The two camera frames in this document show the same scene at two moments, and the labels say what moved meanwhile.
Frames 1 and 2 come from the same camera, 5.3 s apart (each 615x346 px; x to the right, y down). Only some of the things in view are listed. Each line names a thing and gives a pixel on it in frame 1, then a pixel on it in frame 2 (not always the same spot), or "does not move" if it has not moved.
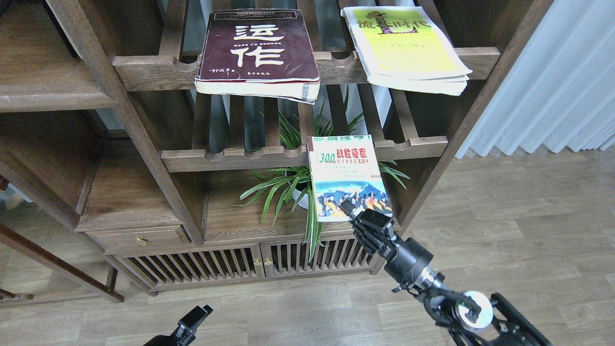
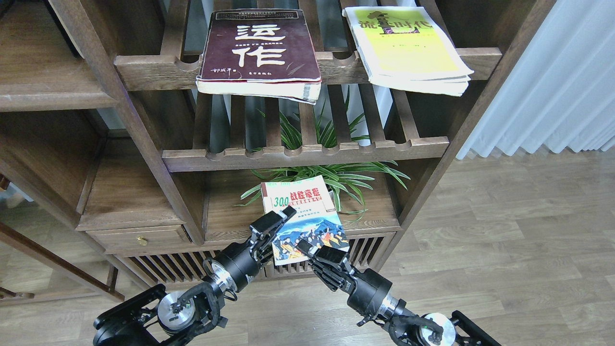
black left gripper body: x=183 y=335 → x=239 y=263
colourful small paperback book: x=345 y=167 → x=315 y=219
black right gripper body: x=408 y=261 → x=368 y=290
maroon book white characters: x=262 y=53 does not move
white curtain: x=560 y=90 does not move
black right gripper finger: x=347 y=207 → x=307 y=248
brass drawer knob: x=140 y=241 does not move
